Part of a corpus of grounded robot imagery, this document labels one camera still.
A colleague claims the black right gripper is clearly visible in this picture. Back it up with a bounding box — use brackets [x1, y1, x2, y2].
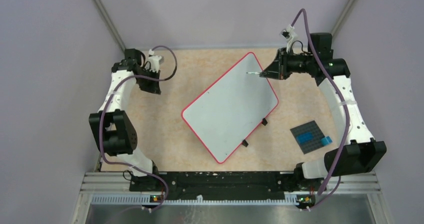
[260, 47, 315, 80]

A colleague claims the red-edged whiteboard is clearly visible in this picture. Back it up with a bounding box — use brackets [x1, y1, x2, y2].
[181, 52, 279, 164]

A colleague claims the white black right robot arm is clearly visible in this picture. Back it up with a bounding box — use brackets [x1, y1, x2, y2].
[260, 31, 387, 190]

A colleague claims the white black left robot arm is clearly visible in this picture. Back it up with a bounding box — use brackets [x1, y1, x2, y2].
[88, 48, 164, 191]

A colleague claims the black whiteboard clip upper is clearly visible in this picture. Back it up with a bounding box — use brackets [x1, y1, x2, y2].
[261, 118, 268, 126]

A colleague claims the black whiteboard clip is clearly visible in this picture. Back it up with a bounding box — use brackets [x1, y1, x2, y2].
[261, 118, 268, 126]
[241, 140, 249, 147]

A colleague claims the black whiteboard clip lower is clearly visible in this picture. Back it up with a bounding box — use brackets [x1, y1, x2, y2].
[241, 140, 249, 147]

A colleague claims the blue lego brick on plate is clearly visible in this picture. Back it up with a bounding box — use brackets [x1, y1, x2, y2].
[296, 132, 314, 144]

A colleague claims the light blue lego brick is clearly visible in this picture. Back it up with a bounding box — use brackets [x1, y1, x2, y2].
[320, 136, 333, 147]

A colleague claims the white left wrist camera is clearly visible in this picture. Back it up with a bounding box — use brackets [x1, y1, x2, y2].
[144, 49, 164, 73]

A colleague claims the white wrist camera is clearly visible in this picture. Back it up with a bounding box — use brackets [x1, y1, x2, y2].
[280, 24, 298, 53]
[144, 49, 164, 73]

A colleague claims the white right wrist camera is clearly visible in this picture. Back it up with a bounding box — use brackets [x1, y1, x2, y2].
[280, 24, 298, 53]

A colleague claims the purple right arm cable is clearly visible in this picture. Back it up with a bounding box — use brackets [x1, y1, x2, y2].
[289, 8, 351, 212]

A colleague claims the white slotted cable duct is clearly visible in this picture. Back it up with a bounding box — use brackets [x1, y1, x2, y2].
[91, 195, 299, 206]

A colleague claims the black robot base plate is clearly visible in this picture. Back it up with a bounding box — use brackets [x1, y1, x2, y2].
[129, 171, 323, 201]

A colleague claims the aluminium frame rail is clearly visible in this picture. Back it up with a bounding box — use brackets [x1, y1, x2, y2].
[71, 171, 392, 224]

